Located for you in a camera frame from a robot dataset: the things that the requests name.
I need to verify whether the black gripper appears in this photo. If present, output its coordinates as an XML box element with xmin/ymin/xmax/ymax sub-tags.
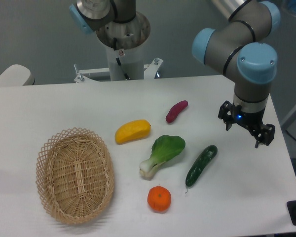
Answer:
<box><xmin>218</xmin><ymin>101</ymin><xmax>275</xmax><ymax>148</ymax></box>

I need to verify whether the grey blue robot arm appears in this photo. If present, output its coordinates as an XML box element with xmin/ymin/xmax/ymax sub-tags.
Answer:
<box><xmin>69</xmin><ymin>0</ymin><xmax>281</xmax><ymax>145</ymax></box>

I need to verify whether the green cucumber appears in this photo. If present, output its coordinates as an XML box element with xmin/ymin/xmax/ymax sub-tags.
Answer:
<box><xmin>185</xmin><ymin>145</ymin><xmax>218</xmax><ymax>193</ymax></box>

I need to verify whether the purple sweet potato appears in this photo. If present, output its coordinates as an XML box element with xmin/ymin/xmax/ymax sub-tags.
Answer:
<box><xmin>165</xmin><ymin>100</ymin><xmax>188</xmax><ymax>123</ymax></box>

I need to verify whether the green bok choy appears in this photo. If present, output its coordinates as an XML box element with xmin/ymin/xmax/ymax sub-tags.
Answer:
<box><xmin>139</xmin><ymin>135</ymin><xmax>185</xmax><ymax>180</ymax></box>

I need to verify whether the yellow mango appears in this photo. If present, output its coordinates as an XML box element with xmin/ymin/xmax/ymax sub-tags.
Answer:
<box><xmin>115</xmin><ymin>119</ymin><xmax>151</xmax><ymax>144</ymax></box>

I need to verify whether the orange tangerine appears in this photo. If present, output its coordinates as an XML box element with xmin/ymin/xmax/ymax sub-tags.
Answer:
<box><xmin>147</xmin><ymin>186</ymin><xmax>172</xmax><ymax>212</ymax></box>

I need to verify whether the woven wicker basket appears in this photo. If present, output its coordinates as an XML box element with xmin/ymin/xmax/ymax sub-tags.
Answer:
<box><xmin>36</xmin><ymin>127</ymin><xmax>114</xmax><ymax>225</ymax></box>

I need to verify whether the white chair armrest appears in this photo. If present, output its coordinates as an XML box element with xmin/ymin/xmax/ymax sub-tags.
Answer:
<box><xmin>0</xmin><ymin>64</ymin><xmax>35</xmax><ymax>87</ymax></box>

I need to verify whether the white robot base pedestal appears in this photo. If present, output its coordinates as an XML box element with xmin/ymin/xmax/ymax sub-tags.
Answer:
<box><xmin>73</xmin><ymin>11</ymin><xmax>164</xmax><ymax>84</ymax></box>

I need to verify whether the black pedestal cable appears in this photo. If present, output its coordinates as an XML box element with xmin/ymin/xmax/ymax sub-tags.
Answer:
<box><xmin>112</xmin><ymin>37</ymin><xmax>130</xmax><ymax>80</ymax></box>

